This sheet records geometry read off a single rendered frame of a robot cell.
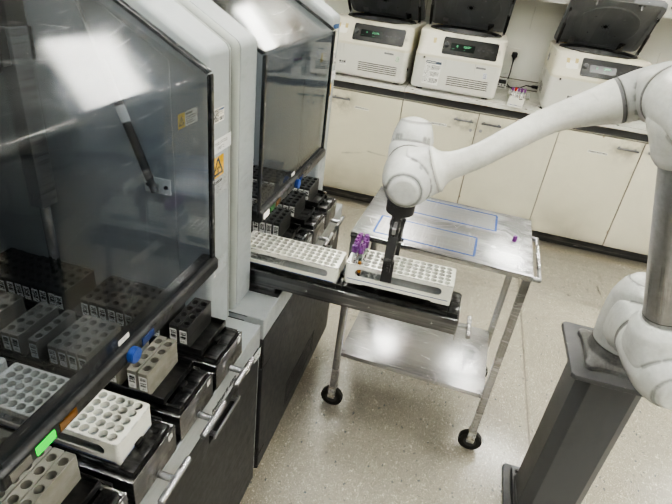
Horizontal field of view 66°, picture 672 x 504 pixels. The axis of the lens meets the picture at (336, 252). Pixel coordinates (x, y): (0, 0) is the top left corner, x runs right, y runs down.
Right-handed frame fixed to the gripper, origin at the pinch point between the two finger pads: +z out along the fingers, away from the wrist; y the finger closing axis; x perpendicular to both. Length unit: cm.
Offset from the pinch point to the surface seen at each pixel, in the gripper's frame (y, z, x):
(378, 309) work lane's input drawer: -6.9, 10.8, 0.4
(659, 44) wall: 292, -42, -125
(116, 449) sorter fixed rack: -76, 2, 33
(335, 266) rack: -4.3, 1.9, 14.6
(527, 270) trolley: 27.7, 7.1, -40.6
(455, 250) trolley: 30.1, 6.9, -17.6
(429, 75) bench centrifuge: 230, -10, 18
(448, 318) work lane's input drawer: -6.8, 8.2, -18.7
